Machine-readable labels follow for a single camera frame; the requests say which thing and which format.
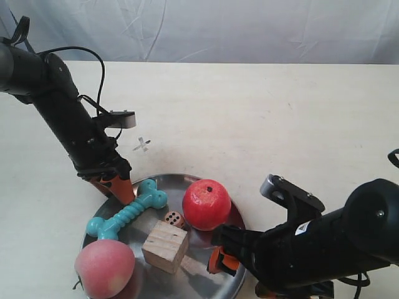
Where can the small wooden die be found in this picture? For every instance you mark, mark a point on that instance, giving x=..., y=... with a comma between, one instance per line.
x=175, y=219

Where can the white backdrop cloth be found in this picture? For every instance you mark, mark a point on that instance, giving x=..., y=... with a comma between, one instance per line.
x=322, y=32

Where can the teal rubber bone toy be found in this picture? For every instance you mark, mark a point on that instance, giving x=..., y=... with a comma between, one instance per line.
x=148, y=196

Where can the pink toy peach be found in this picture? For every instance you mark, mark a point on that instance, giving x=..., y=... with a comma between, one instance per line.
x=104, y=267

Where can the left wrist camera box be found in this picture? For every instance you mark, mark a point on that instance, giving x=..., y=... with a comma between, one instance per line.
x=119, y=119

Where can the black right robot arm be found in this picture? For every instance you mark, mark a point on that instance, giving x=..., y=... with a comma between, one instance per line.
x=302, y=257

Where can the light wooden block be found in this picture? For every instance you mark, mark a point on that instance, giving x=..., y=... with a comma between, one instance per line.
x=165, y=247

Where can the large round metal plate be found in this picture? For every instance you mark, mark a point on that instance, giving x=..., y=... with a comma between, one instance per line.
x=191, y=279

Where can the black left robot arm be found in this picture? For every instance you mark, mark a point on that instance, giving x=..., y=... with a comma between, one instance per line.
x=78, y=122

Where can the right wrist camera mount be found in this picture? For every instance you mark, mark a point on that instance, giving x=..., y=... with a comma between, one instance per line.
x=300, y=204

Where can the red toy apple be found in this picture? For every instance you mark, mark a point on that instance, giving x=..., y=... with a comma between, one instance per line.
x=206, y=204

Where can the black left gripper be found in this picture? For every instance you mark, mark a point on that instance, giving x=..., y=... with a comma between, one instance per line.
x=94, y=153

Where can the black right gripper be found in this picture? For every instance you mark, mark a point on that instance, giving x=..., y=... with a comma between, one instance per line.
x=259, y=253

